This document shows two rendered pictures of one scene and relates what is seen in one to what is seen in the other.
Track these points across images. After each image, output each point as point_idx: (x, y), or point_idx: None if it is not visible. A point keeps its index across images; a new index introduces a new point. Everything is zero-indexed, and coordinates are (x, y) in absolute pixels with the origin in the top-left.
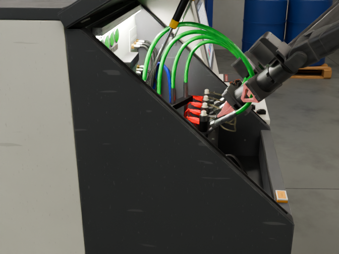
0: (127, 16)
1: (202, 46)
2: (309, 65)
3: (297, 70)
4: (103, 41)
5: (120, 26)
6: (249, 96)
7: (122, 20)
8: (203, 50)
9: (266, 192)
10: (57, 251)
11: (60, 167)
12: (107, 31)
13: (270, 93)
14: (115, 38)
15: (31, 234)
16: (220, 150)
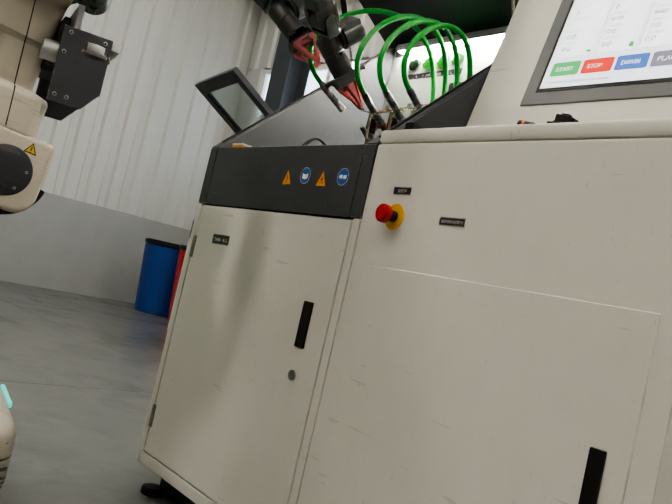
0: (467, 36)
1: (516, 47)
2: (255, 2)
3: (268, 11)
4: (416, 59)
5: (480, 51)
6: (317, 59)
7: (448, 40)
8: (514, 54)
9: (246, 131)
10: None
11: None
12: (405, 48)
13: (289, 45)
14: (451, 61)
15: None
16: (291, 105)
